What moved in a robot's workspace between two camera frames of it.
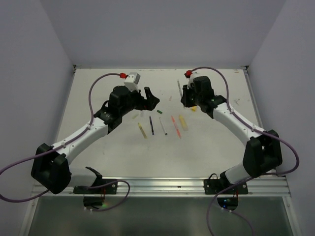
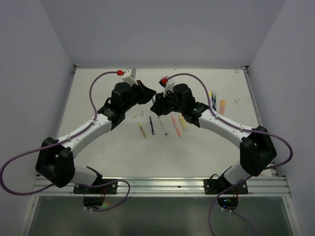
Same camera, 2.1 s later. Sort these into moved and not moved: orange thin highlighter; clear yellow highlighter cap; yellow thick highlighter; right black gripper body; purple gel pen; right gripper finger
Moved: right gripper finger; right black gripper body
Not moved: purple gel pen; yellow thick highlighter; orange thin highlighter; clear yellow highlighter cap
